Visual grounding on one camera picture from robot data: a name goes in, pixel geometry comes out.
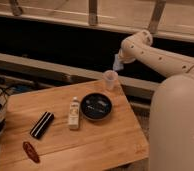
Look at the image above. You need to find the black rectangular case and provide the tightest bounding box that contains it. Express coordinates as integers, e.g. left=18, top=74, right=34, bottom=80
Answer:
left=30, top=112, right=54, bottom=139

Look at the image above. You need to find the red oval object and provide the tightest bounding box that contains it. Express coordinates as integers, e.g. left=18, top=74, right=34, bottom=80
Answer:
left=23, top=141, right=40, bottom=163

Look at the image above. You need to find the white tube bottle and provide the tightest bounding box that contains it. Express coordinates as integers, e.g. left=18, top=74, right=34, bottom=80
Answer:
left=68, top=97, right=80, bottom=130

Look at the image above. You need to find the wooden table board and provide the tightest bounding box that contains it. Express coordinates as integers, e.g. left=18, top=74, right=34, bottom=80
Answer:
left=0, top=80, right=148, bottom=171

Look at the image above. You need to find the metal window rail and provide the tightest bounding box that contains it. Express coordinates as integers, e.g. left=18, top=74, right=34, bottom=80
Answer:
left=0, top=53, right=159, bottom=100

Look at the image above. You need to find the black round bowl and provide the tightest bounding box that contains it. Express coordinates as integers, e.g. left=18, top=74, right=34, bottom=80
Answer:
left=80, top=93, right=112, bottom=121

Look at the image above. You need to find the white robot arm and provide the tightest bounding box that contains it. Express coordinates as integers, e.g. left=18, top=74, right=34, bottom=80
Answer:
left=113, top=30, right=194, bottom=171

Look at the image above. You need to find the translucent plastic cup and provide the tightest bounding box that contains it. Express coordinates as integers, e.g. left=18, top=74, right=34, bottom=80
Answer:
left=103, top=70, right=118, bottom=91

